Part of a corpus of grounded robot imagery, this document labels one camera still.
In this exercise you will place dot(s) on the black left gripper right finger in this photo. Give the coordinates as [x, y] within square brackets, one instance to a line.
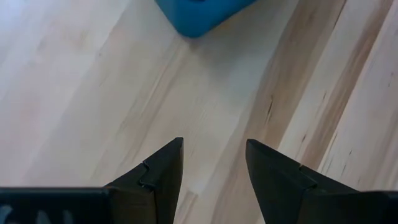
[273, 180]

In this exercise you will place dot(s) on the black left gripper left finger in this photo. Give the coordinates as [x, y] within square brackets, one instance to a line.
[161, 183]

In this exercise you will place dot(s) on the blue plastic bin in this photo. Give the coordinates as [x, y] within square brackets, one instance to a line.
[202, 15]

